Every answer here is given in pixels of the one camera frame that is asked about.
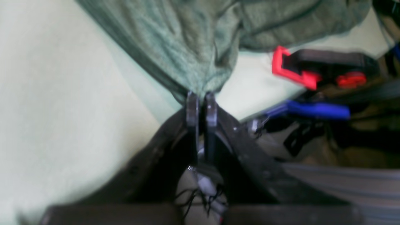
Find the blue orange clamp, middle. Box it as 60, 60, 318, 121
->
244, 46, 380, 133

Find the light green table cloth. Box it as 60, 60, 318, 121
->
0, 0, 391, 225

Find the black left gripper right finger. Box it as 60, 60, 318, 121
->
205, 92, 347, 205

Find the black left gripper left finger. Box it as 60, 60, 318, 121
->
78, 92, 200, 205

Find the green T-shirt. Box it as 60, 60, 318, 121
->
78, 0, 372, 103

